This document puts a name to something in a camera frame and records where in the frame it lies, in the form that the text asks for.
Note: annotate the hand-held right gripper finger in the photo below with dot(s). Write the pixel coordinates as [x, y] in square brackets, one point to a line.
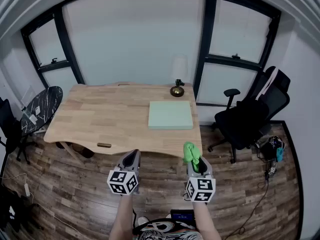
[209, 171]
[190, 171]

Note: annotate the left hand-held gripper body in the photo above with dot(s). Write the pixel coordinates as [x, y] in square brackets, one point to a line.
[122, 184]

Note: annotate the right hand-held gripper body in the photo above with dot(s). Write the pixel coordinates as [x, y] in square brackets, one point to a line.
[201, 189]

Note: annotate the green cloth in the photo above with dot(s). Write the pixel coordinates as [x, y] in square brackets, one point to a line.
[190, 151]

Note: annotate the person's right forearm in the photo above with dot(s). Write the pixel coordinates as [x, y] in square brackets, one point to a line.
[205, 221]

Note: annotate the person's left forearm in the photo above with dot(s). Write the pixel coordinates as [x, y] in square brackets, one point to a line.
[122, 216]

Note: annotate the small black screen device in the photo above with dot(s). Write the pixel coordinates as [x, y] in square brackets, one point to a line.
[182, 215]

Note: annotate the person's white shoe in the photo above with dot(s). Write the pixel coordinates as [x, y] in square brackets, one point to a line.
[142, 220]

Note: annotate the person's black printed shirt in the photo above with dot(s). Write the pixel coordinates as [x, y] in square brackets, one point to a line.
[165, 231]

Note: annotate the black office chair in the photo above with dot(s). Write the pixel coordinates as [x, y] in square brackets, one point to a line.
[240, 124]

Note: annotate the small black white floor device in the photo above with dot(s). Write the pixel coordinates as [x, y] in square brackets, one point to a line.
[272, 171]

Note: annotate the black bag with white print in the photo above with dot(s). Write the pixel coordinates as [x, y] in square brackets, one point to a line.
[268, 150]

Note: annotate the teal floor item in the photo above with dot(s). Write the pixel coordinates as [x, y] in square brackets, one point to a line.
[280, 155]

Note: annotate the white shade brass table lamp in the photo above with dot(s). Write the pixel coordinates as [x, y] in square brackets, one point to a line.
[177, 91]

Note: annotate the round black marble table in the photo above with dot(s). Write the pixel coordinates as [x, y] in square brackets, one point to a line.
[47, 101]

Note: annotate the white power adapter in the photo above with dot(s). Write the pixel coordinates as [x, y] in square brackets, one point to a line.
[26, 190]

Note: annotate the small white card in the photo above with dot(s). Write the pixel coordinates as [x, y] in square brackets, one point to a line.
[37, 110]

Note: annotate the small white box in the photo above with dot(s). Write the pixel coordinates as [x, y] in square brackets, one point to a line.
[32, 118]

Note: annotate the black floor equipment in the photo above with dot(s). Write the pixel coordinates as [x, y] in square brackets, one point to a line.
[12, 209]

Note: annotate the black mesh chair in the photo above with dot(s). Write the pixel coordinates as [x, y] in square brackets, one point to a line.
[10, 131]

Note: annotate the black window latch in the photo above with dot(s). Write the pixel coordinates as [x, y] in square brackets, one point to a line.
[236, 56]
[54, 60]

